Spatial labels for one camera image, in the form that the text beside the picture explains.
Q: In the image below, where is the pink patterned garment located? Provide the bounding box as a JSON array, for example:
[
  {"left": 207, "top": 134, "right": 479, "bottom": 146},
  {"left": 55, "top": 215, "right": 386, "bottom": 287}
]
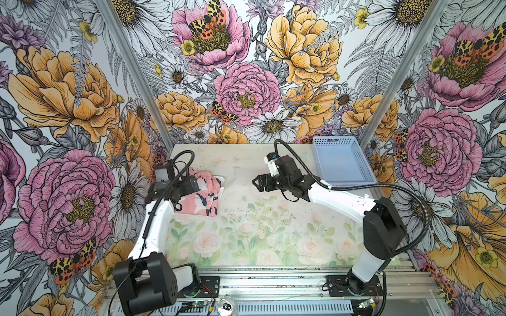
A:
[{"left": 173, "top": 167, "right": 226, "bottom": 218}]

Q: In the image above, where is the left aluminium corner post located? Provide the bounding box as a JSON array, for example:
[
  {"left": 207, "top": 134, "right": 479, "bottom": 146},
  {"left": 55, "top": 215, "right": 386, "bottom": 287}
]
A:
[{"left": 97, "top": 1, "right": 174, "bottom": 154}]

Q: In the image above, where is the grey slotted cable duct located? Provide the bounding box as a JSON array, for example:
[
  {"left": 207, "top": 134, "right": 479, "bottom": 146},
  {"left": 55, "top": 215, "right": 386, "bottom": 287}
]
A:
[{"left": 157, "top": 299, "right": 354, "bottom": 316}]

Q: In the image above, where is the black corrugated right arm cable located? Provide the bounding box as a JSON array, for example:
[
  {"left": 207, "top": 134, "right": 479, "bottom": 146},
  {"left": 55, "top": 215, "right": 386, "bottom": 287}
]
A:
[{"left": 273, "top": 138, "right": 430, "bottom": 258}]

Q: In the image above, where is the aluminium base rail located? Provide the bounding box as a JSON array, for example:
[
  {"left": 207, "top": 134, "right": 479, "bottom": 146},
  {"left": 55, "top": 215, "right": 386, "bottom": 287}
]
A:
[{"left": 102, "top": 266, "right": 436, "bottom": 303}]

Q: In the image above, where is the light blue perforated laundry basket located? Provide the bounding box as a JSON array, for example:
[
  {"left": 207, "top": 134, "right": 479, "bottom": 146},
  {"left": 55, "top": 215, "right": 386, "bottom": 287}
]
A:
[{"left": 312, "top": 136, "right": 377, "bottom": 187}]

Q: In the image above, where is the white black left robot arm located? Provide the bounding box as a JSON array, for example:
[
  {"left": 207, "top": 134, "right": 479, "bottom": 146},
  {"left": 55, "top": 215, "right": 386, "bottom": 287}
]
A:
[{"left": 113, "top": 180, "right": 201, "bottom": 315}]

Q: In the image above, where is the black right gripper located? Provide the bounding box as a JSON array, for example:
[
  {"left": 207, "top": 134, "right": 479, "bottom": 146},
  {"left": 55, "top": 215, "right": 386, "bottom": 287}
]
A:
[{"left": 252, "top": 172, "right": 292, "bottom": 191}]

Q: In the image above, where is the right aluminium corner post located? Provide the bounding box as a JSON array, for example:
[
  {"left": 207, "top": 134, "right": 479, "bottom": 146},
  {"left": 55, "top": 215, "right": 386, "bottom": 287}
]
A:
[{"left": 359, "top": 0, "right": 449, "bottom": 149}]

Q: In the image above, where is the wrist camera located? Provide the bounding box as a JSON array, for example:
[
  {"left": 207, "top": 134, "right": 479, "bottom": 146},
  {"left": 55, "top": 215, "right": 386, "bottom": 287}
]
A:
[
  {"left": 146, "top": 164, "right": 175, "bottom": 203},
  {"left": 264, "top": 153, "right": 302, "bottom": 179}
]

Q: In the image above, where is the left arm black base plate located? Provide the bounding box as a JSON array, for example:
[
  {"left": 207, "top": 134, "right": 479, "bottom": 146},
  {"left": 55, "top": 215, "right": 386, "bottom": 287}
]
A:
[{"left": 178, "top": 276, "right": 221, "bottom": 299}]

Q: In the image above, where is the aluminium corner post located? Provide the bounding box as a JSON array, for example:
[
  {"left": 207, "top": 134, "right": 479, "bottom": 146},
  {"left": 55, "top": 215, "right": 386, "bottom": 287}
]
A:
[
  {"left": 359, "top": 0, "right": 449, "bottom": 149},
  {"left": 97, "top": 1, "right": 174, "bottom": 154}
]

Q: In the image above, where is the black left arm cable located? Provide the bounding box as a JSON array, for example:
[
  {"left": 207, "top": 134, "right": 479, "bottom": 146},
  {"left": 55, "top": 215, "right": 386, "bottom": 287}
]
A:
[{"left": 107, "top": 149, "right": 196, "bottom": 316}]

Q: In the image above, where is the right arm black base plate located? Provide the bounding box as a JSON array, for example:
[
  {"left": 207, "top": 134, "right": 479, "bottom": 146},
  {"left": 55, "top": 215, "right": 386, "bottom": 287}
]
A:
[{"left": 325, "top": 275, "right": 383, "bottom": 297}]

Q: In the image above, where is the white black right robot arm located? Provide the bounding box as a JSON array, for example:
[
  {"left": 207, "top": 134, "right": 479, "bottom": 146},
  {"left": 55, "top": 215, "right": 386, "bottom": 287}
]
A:
[{"left": 252, "top": 173, "right": 406, "bottom": 296}]

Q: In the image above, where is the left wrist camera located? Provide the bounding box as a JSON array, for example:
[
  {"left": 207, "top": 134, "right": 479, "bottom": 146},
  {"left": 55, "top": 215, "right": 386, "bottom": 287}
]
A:
[{"left": 146, "top": 164, "right": 175, "bottom": 203}]

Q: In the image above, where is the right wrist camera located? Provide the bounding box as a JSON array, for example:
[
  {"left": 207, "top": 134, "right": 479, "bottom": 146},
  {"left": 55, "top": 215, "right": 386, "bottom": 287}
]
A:
[{"left": 264, "top": 153, "right": 302, "bottom": 179}]

